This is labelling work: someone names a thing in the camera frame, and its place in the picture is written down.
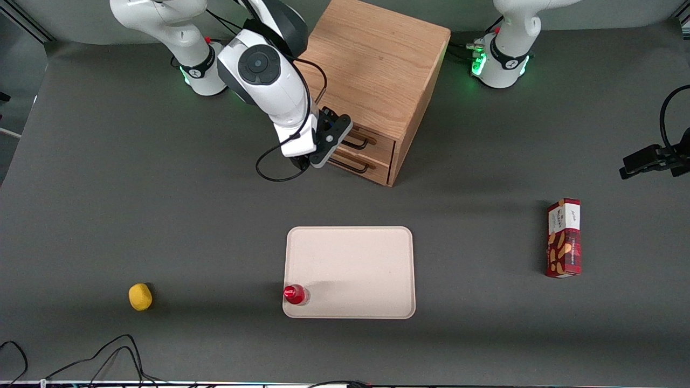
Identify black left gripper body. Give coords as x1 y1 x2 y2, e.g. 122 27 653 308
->
667 127 690 177

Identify wooden drawer with black handle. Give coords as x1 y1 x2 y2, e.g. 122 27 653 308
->
328 148 392 187
343 124 397 164

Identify oak wooden drawer cabinet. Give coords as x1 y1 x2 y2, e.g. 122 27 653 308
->
291 0 451 187

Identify red snack box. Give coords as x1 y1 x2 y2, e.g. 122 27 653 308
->
545 198 582 279

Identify beige rectangular tray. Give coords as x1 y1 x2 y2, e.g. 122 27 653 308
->
282 226 417 320

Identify red capped bottle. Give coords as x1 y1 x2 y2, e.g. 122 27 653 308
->
284 284 311 306

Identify yellow lemon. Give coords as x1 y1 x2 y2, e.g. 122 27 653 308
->
128 283 153 312

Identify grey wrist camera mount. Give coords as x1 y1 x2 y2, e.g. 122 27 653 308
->
309 114 354 169

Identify black looped gripper cable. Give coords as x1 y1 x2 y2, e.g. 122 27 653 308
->
660 85 690 149

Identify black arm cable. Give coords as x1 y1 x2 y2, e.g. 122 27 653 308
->
256 54 328 183

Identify black base cables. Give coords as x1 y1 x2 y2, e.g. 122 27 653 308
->
205 10 249 44
447 16 505 61

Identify black floor cable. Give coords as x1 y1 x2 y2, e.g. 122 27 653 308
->
0 341 29 386
46 334 149 386
81 346 162 387

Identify aluminium frame rail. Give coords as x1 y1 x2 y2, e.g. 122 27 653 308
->
0 0 56 44

